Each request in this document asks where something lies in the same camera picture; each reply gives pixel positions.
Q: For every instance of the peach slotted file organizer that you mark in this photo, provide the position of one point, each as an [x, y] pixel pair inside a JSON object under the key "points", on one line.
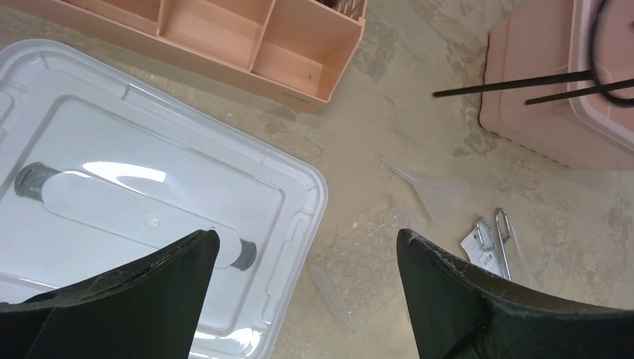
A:
{"points": [[292, 52]]}

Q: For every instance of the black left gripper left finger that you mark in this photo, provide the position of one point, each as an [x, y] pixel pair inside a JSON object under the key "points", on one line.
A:
{"points": [[148, 308]]}

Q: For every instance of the metal crucible tongs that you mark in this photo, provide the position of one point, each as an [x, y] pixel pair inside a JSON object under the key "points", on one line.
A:
{"points": [[488, 243]]}

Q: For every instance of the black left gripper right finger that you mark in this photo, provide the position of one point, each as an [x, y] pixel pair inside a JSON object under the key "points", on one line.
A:
{"points": [[458, 310]]}

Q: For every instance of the clear plastic well plate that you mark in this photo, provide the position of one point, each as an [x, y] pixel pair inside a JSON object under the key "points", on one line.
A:
{"points": [[358, 274]]}

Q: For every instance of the clear plastic funnel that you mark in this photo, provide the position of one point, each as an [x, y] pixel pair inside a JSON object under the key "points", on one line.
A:
{"points": [[442, 198]]}

